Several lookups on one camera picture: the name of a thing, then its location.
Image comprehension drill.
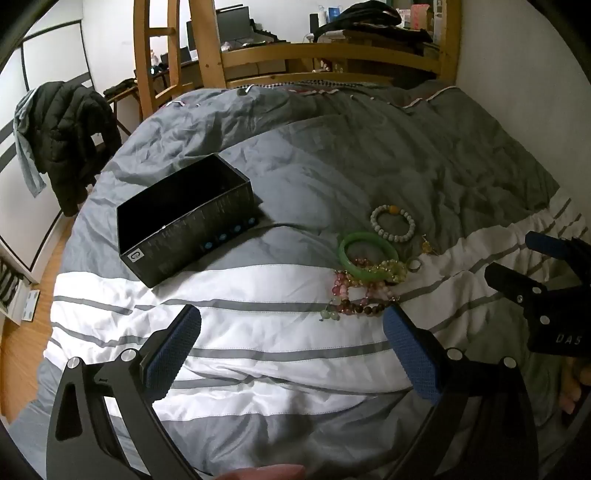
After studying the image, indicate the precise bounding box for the wooden bed frame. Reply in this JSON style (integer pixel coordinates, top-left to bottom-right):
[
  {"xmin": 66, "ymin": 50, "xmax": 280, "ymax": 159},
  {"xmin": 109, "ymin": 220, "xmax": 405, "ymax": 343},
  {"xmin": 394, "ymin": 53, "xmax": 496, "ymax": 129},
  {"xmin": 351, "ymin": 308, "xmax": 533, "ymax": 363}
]
[{"xmin": 133, "ymin": 0, "xmax": 462, "ymax": 123}]

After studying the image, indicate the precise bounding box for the pink bead bracelet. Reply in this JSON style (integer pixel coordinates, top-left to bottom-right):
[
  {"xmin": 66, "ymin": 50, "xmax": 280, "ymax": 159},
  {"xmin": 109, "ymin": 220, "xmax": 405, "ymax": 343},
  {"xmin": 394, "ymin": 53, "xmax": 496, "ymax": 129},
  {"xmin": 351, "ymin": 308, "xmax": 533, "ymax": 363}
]
[{"xmin": 330, "ymin": 271, "xmax": 398, "ymax": 302}]

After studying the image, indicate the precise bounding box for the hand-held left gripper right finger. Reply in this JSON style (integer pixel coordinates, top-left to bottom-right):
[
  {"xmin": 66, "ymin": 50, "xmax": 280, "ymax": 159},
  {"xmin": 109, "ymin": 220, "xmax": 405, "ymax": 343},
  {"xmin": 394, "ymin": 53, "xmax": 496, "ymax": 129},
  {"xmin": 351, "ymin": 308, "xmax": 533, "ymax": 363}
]
[{"xmin": 382, "ymin": 304, "xmax": 539, "ymax": 480}]

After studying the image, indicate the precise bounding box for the wooden side desk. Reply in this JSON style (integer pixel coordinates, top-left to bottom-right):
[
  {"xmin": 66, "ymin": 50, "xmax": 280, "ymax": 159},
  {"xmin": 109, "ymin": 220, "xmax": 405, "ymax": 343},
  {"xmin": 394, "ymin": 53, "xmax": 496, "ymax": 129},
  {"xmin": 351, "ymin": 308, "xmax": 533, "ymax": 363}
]
[{"xmin": 104, "ymin": 78, "xmax": 139, "ymax": 134}]

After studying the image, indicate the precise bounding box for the dark brown bead bracelet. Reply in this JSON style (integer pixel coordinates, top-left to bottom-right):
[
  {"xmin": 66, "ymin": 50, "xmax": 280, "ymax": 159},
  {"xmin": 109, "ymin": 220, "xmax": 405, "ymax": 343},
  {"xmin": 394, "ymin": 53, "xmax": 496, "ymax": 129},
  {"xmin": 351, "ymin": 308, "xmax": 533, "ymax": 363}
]
[{"xmin": 339, "ymin": 298, "xmax": 400, "ymax": 319}]

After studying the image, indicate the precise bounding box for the computer monitor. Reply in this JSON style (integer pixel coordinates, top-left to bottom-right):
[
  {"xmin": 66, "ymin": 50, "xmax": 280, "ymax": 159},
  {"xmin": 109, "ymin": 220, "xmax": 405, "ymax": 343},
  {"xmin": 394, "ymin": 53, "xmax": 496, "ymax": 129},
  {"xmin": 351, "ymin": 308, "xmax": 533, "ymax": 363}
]
[{"xmin": 215, "ymin": 4, "xmax": 257, "ymax": 42}]

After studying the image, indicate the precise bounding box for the white bead bracelet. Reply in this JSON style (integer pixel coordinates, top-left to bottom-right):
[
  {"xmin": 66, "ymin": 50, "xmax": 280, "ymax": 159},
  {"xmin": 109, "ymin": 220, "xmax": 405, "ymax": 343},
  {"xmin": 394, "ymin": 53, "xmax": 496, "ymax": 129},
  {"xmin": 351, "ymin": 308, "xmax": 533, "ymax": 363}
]
[{"xmin": 370, "ymin": 205, "xmax": 417, "ymax": 244}]

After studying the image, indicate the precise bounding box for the yellow bead bracelet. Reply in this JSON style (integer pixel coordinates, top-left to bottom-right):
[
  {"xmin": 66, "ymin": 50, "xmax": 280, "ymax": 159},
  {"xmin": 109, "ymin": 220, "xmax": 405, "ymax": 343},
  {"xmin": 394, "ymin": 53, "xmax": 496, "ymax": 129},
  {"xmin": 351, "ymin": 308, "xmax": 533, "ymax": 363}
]
[{"xmin": 348, "ymin": 258, "xmax": 409, "ymax": 283}]

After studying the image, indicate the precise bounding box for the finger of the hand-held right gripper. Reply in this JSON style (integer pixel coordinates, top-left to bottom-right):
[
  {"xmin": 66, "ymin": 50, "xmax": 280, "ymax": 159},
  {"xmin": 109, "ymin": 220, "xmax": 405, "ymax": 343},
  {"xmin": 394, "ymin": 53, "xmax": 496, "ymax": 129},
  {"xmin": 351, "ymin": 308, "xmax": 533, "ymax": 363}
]
[
  {"xmin": 484, "ymin": 262, "xmax": 562, "ymax": 325},
  {"xmin": 525, "ymin": 231, "xmax": 591, "ymax": 288}
]

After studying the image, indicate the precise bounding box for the black cardboard box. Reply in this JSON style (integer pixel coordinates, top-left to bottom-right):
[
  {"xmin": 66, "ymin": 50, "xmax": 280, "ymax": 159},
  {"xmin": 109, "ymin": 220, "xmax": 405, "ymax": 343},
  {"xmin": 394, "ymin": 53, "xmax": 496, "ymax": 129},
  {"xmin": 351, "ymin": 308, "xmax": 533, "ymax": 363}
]
[{"xmin": 116, "ymin": 153, "xmax": 260, "ymax": 289}]

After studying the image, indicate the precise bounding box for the person's right hand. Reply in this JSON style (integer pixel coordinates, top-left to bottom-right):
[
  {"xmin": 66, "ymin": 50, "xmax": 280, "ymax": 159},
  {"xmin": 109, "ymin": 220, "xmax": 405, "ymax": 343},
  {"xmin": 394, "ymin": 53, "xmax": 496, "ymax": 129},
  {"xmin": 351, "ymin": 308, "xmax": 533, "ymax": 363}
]
[{"xmin": 560, "ymin": 354, "xmax": 591, "ymax": 416}]

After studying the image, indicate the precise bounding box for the pink box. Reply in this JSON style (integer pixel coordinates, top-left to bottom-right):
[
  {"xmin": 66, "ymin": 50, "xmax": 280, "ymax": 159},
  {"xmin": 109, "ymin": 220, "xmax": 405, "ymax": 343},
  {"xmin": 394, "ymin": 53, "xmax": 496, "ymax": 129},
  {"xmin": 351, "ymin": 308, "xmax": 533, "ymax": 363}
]
[{"xmin": 411, "ymin": 4, "xmax": 435, "ymax": 31}]

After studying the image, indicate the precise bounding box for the black puffer jacket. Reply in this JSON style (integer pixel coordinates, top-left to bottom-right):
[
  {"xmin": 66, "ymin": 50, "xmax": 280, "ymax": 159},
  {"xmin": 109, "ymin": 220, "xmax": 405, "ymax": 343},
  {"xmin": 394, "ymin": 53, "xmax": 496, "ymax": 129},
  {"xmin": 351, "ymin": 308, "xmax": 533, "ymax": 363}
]
[{"xmin": 28, "ymin": 80, "xmax": 122, "ymax": 217}]

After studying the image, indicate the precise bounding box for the grey hanging garment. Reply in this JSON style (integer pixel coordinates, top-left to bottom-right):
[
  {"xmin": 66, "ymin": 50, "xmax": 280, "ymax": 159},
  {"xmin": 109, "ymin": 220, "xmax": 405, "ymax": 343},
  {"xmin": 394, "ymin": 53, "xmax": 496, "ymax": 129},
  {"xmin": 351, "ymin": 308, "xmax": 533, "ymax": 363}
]
[{"xmin": 14, "ymin": 88, "xmax": 47, "ymax": 199}]

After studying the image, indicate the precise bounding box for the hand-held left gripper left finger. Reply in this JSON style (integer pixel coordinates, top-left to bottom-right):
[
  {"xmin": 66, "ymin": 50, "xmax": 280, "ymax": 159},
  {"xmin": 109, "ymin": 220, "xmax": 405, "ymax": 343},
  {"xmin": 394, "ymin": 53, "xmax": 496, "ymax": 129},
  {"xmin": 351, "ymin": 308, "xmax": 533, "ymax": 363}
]
[{"xmin": 46, "ymin": 304, "xmax": 204, "ymax": 480}]

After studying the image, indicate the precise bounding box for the person's left hand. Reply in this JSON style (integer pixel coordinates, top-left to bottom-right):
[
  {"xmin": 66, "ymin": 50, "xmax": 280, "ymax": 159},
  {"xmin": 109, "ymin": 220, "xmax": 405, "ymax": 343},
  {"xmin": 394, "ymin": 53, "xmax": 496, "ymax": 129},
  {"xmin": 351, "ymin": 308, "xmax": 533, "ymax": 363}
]
[{"xmin": 216, "ymin": 464, "xmax": 306, "ymax": 480}]

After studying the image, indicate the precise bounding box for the green jade bangle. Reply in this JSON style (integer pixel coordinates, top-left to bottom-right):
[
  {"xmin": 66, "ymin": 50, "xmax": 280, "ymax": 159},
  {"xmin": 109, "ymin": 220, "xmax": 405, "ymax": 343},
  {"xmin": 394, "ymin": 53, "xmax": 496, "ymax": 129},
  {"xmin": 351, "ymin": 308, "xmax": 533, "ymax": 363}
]
[{"xmin": 338, "ymin": 232, "xmax": 400, "ymax": 284}]

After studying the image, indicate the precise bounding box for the black clothes pile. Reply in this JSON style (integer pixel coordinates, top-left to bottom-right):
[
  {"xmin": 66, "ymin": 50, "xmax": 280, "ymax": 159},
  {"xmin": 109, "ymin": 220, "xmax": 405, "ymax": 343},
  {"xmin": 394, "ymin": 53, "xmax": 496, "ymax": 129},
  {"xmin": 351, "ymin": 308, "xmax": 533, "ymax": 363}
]
[{"xmin": 314, "ymin": 0, "xmax": 435, "ymax": 44}]

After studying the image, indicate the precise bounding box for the grey white striped duvet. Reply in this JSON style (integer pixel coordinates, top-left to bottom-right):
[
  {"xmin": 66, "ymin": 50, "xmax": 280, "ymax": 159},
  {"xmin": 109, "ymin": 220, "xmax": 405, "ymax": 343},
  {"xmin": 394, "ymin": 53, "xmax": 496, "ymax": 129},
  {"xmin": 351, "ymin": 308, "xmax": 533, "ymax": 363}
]
[{"xmin": 39, "ymin": 80, "xmax": 591, "ymax": 480}]

